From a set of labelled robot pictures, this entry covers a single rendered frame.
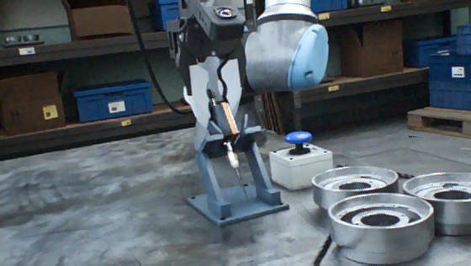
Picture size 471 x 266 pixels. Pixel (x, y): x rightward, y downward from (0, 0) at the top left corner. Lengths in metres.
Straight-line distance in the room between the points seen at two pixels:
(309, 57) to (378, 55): 3.84
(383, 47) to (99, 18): 2.26
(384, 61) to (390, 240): 4.36
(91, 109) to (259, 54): 3.10
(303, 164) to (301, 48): 0.28
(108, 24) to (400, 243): 3.58
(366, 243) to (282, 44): 0.55
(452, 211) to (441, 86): 4.29
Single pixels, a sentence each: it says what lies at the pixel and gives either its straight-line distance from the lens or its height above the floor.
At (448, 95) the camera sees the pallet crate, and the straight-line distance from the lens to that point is 4.89.
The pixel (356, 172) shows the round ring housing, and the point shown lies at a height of 0.83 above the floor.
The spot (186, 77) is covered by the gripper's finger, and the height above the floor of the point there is 0.98.
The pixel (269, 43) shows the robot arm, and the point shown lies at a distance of 1.07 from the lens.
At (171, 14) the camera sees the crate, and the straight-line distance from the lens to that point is 4.19.
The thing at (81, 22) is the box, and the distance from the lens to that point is 4.03.
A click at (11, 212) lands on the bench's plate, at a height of 0.80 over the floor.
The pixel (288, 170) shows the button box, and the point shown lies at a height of 0.83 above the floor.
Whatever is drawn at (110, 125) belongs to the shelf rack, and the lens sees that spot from 4.03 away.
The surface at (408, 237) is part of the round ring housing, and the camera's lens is 0.59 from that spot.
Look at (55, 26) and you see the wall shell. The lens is 4.55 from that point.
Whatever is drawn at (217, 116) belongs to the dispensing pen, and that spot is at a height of 0.93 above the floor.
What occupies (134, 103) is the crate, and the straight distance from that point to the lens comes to 4.14.
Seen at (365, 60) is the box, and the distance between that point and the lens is 4.82.
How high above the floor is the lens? 1.05
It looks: 11 degrees down
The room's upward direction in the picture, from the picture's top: 6 degrees counter-clockwise
